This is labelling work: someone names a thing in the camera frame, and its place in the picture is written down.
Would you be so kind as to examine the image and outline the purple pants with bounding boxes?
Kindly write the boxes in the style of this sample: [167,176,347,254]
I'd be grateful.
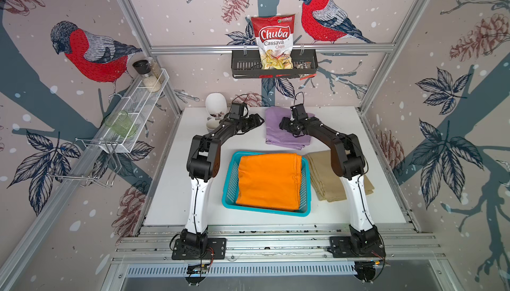
[265,106,312,150]

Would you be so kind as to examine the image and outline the orange pants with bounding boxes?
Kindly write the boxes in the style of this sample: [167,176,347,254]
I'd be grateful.
[236,153,302,211]

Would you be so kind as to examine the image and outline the beige pants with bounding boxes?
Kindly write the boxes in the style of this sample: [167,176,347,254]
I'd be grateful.
[303,149,375,203]

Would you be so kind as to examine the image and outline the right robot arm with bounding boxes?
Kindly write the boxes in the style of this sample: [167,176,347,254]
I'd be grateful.
[279,115,384,255]

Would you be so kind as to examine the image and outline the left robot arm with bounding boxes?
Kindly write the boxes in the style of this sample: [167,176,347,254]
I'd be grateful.
[179,103,264,255]

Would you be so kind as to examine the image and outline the teal plastic basket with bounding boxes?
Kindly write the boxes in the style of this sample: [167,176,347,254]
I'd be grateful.
[223,152,312,217]

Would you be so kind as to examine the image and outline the purple cup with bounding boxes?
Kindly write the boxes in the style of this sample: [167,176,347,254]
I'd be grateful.
[206,118,221,132]

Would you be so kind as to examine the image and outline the white egg shaped dispenser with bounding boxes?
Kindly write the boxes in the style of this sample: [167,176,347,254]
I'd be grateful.
[205,93,228,121]

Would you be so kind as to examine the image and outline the red cassava chips bag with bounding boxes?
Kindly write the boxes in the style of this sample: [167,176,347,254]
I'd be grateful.
[251,14,295,70]

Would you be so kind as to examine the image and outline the black lid spice jar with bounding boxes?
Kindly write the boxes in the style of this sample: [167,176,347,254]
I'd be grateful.
[132,59,162,93]

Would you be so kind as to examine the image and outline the green glass cup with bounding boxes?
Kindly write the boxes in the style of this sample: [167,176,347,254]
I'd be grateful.
[104,110,138,138]

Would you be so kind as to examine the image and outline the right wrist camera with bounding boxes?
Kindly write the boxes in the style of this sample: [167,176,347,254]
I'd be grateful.
[291,104,309,121]

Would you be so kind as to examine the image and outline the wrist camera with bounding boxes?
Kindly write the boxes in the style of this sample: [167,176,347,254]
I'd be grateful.
[291,104,309,121]
[228,102,248,120]

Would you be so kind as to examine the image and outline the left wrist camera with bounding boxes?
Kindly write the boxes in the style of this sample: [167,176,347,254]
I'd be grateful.
[228,102,248,120]

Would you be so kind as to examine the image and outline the black wall shelf basket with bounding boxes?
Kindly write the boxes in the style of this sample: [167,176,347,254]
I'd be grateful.
[231,49,318,79]

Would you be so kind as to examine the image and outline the white wire wall shelf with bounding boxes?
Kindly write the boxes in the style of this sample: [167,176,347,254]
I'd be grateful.
[98,69,169,153]

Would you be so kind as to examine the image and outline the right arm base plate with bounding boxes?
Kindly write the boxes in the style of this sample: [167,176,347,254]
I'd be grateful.
[328,236,386,259]

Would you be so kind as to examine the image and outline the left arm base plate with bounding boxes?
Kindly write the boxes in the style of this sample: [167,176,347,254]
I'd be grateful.
[171,238,227,260]

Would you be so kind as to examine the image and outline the chrome wire rack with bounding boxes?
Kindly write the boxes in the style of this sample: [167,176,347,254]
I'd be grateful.
[46,138,122,188]

